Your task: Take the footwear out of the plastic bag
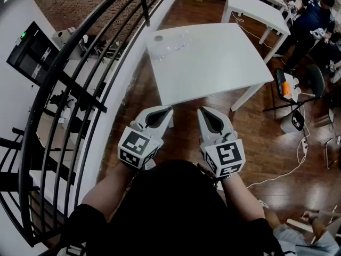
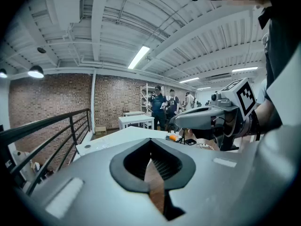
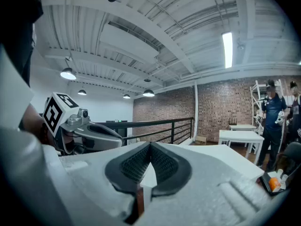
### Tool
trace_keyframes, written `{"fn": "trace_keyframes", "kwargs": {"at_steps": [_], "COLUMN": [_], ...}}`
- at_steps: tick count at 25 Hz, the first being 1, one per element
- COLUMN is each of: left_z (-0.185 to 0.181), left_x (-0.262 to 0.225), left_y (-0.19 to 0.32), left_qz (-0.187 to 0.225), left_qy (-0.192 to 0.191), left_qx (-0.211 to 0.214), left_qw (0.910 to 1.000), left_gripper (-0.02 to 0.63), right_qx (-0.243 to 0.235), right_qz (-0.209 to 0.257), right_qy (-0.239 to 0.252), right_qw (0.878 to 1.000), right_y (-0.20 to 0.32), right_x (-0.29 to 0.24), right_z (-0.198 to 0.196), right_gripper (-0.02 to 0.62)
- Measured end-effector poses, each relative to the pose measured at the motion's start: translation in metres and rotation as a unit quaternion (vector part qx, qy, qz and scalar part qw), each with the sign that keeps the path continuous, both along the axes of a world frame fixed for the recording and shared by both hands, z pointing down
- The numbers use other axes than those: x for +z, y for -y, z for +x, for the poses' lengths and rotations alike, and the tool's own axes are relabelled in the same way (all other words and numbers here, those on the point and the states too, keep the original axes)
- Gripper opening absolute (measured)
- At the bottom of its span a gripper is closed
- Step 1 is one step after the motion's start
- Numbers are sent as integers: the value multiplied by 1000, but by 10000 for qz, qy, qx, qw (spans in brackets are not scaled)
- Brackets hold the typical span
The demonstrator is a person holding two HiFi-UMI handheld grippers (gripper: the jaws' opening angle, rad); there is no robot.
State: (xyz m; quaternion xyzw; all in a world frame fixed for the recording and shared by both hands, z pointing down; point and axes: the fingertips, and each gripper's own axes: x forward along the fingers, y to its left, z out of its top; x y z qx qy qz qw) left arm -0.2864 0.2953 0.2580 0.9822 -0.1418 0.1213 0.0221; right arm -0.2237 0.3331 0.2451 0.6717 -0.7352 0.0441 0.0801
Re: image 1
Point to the grey waste bin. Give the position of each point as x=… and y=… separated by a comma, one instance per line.
x=287, y=124

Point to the clear plastic packaging bag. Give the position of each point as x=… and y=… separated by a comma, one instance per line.
x=173, y=47

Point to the round grey table grommet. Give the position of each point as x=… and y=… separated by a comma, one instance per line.
x=158, y=38

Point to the orange packet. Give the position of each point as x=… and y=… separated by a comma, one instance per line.
x=286, y=89

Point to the long white table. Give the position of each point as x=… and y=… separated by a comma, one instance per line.
x=255, y=9

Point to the silver wristwatch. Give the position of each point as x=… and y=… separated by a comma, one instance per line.
x=229, y=177

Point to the person's black clothing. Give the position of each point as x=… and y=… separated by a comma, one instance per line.
x=173, y=209

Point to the black folding chair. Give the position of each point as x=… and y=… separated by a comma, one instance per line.
x=317, y=81

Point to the white power strip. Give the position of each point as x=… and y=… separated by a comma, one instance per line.
x=304, y=146

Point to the person's left forearm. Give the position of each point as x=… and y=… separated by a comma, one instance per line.
x=106, y=191

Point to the black metal railing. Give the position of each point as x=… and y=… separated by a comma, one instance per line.
x=144, y=4

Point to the black cabinet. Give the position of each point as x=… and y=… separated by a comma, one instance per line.
x=29, y=60

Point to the person's right forearm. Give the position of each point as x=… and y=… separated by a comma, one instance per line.
x=239, y=201

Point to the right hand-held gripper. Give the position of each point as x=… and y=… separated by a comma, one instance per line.
x=226, y=156

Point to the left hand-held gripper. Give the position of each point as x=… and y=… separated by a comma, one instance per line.
x=133, y=148

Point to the white appliance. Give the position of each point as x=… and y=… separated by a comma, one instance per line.
x=62, y=37

